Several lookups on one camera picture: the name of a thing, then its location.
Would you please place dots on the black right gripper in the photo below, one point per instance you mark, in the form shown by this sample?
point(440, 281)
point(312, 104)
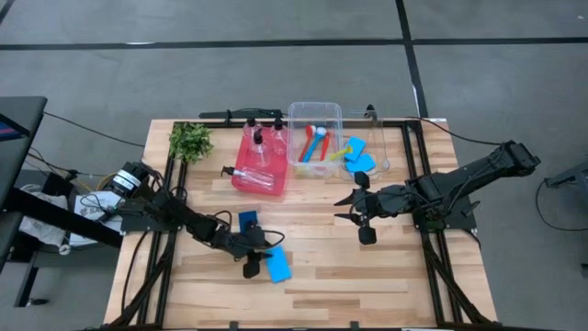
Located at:
point(381, 204)

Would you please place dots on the tall frosted clear bin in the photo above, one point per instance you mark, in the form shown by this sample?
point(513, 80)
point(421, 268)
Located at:
point(317, 115)

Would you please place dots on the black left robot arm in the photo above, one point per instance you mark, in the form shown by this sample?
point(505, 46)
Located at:
point(184, 216)

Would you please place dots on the black desk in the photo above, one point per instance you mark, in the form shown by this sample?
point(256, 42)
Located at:
point(23, 108)

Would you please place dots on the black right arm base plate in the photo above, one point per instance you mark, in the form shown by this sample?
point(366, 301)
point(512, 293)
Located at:
point(459, 221)

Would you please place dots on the black bar mount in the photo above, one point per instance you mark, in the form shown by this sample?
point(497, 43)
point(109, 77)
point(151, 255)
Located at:
point(220, 114)

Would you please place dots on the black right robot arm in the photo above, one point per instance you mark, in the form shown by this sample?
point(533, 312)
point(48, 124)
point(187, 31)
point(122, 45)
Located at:
point(468, 181)

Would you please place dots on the pink plastic bin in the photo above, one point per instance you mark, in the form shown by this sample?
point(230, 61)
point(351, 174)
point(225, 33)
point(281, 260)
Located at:
point(275, 184)

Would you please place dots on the dark display screen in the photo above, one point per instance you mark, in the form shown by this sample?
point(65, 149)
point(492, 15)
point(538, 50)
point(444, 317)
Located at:
point(7, 131)

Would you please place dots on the green dish brush yellow bristles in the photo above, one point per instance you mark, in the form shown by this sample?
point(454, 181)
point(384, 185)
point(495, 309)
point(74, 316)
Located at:
point(342, 152)

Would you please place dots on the potted green plant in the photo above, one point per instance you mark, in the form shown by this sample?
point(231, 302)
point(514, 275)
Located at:
point(190, 142)

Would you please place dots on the black aluminium table frame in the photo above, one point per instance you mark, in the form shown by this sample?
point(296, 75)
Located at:
point(216, 124)

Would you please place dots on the dark blue sponge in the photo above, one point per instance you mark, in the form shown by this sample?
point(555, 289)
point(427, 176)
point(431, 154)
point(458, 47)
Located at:
point(245, 218)

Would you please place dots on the blue dish brush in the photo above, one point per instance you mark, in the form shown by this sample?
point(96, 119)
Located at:
point(314, 144)

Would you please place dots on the black stand foot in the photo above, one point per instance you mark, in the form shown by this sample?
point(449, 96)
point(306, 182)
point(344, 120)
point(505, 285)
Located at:
point(569, 177)

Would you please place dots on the clear pump bottle black cap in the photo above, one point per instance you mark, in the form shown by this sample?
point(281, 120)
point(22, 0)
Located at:
point(278, 135)
point(252, 178)
point(252, 126)
point(259, 149)

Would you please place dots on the red dish brush white bristles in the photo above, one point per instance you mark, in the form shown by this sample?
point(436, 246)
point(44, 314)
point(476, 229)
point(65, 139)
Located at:
point(307, 142)
point(325, 146)

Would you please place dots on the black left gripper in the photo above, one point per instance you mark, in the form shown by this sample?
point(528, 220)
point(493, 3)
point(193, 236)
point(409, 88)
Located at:
point(245, 241)

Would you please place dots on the white printed plastic bag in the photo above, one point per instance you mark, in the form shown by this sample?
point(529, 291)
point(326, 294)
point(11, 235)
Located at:
point(98, 216)

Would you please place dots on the light blue sponge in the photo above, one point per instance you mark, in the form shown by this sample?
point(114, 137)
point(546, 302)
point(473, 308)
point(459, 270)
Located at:
point(354, 148)
point(280, 266)
point(361, 164)

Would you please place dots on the white cloth bag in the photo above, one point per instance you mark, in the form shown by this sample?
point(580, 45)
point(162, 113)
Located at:
point(41, 230)

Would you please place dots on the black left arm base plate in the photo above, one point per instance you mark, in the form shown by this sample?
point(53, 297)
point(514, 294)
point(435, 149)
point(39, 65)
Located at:
point(138, 224)

